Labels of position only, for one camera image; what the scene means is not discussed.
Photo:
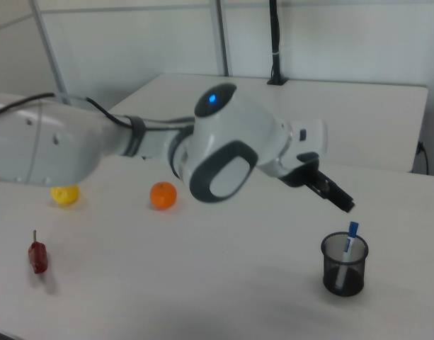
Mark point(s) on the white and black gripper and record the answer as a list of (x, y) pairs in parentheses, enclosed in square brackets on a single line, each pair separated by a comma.
[(307, 141)]

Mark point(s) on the blue and white marker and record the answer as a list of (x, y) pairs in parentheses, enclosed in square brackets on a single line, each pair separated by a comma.
[(347, 248)]

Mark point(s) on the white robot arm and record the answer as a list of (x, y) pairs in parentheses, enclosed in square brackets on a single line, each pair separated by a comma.
[(216, 148)]

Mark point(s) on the black mesh pen cup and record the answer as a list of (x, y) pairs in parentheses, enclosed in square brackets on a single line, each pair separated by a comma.
[(358, 272)]

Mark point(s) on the orange mandarin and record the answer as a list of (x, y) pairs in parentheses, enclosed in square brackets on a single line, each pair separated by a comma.
[(163, 195)]

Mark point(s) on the yellow pear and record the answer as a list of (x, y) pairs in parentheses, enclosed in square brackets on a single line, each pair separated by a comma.
[(65, 195)]

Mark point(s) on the red chili pepper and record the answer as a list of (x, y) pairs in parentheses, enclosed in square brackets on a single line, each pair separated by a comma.
[(38, 256)]

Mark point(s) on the black camera pole stand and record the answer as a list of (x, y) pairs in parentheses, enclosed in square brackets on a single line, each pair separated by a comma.
[(275, 46)]

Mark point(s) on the aluminium partition post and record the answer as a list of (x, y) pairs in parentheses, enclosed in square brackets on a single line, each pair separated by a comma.
[(222, 35), (50, 53)]

